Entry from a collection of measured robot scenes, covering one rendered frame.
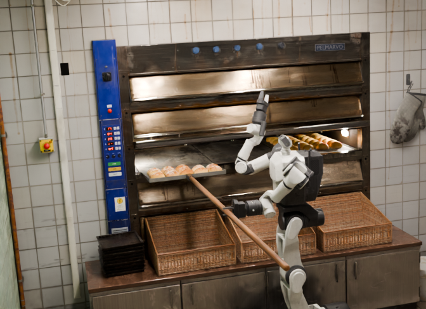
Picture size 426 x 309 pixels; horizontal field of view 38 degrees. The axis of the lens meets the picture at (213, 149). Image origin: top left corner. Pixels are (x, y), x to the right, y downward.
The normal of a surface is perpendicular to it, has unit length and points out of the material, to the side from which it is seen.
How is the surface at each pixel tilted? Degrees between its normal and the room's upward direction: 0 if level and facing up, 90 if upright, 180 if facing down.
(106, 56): 90
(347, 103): 70
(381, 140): 90
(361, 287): 90
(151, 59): 90
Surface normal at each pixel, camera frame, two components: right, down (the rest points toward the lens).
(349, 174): 0.21, -0.17
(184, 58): 0.24, 0.18
